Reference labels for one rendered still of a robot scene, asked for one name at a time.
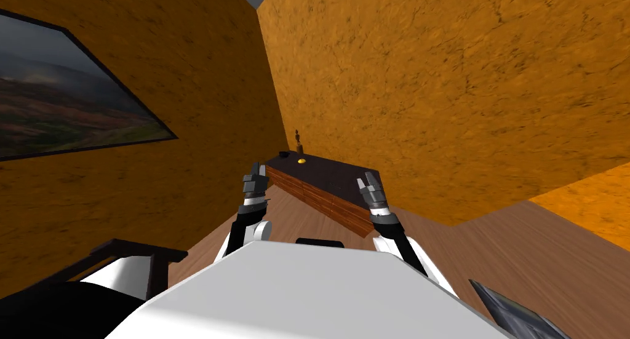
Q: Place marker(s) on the brown wooden sideboard dark top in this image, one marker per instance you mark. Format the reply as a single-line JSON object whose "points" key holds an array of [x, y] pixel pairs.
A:
{"points": [[330, 179]]}

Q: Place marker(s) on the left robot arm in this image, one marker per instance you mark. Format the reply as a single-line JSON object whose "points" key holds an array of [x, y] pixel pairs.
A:
{"points": [[240, 229]]}

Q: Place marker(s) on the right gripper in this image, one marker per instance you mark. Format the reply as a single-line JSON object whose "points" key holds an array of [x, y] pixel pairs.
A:
{"points": [[376, 197]]}

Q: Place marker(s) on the framed landscape picture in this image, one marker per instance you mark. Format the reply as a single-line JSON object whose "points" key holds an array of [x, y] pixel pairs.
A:
{"points": [[64, 102]]}

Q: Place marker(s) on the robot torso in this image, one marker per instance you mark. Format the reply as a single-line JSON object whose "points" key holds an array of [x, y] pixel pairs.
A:
{"points": [[305, 294]]}

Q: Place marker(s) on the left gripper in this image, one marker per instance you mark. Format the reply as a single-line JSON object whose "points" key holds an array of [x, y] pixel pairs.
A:
{"points": [[255, 186]]}

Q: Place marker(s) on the dark wooden chair white seat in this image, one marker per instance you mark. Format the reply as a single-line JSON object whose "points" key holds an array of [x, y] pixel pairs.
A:
{"points": [[123, 275]]}

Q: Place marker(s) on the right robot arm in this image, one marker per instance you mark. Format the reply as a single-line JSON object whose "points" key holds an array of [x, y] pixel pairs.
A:
{"points": [[399, 238]]}

